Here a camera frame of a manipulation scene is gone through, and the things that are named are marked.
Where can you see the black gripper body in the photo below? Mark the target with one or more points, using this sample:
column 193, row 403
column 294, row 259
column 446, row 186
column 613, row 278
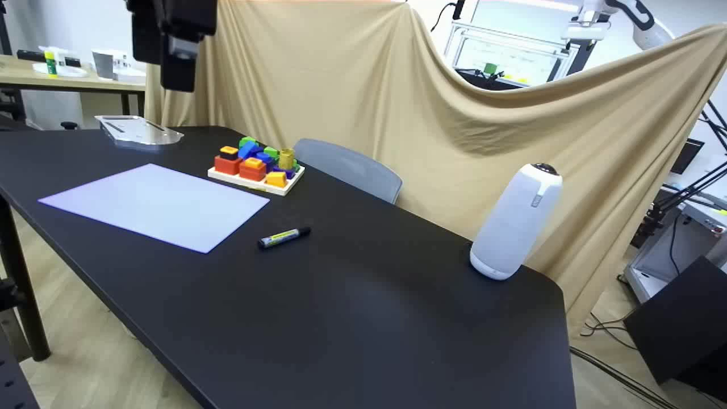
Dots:
column 178, row 68

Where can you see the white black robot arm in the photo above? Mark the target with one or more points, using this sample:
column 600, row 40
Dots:
column 173, row 16

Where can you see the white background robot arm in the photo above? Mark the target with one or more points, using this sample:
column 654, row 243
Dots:
column 628, row 16

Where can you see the silver metal plate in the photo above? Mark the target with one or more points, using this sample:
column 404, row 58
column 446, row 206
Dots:
column 140, row 131

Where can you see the white box on desk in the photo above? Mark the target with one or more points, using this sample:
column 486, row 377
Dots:
column 106, row 64

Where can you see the large green block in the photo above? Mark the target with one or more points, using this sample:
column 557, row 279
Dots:
column 247, row 141

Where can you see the red block with yellow-black top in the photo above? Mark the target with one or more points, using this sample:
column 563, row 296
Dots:
column 227, row 160

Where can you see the blue bar block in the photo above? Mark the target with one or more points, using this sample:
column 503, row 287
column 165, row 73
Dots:
column 248, row 150

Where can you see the orange-topped red block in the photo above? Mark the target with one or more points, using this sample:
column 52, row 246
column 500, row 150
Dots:
column 253, row 169

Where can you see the small green block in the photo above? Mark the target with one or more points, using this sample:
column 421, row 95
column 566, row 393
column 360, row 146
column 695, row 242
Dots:
column 271, row 153

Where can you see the green yellow bottle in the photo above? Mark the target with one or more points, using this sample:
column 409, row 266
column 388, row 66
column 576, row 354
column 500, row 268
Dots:
column 52, row 60

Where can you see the wooden background desk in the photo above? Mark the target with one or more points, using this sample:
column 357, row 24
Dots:
column 46, row 78

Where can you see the purple paper sheet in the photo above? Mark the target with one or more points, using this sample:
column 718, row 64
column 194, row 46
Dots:
column 155, row 202

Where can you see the white wooden block tray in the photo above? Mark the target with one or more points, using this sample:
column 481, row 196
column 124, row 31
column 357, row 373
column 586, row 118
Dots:
column 256, row 184

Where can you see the yellow cylinder block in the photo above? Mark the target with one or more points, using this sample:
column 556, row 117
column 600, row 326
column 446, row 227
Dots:
column 287, row 160

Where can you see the yellow square block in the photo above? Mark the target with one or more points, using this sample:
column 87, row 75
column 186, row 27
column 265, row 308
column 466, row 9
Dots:
column 275, row 179

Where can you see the grey chair backrest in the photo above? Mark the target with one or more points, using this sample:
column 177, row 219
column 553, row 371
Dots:
column 352, row 169

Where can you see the beige backdrop cloth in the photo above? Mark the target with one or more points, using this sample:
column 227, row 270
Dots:
column 424, row 121

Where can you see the black table leg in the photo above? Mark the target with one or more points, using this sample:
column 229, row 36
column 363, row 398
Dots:
column 23, row 287

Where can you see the white cylindrical speaker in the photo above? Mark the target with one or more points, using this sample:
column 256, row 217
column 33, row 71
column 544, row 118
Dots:
column 516, row 219

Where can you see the black tripod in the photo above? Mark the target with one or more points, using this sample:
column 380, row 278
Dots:
column 686, row 193

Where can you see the black box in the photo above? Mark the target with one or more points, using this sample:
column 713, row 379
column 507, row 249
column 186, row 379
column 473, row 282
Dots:
column 683, row 320

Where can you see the white metal frame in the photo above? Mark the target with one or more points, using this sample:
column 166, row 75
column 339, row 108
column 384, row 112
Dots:
column 500, row 46

